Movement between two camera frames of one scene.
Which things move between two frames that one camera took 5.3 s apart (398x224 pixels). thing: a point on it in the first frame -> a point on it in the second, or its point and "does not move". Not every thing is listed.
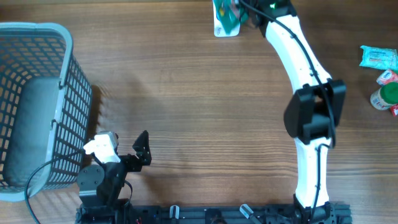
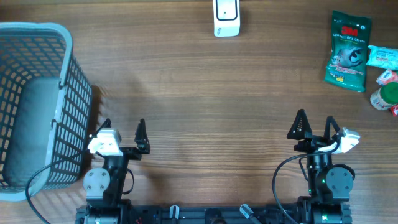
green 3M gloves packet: [226, 18] -> [347, 62]
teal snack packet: [379, 58] does not move
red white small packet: [387, 76] does not move
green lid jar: [385, 97] does not move
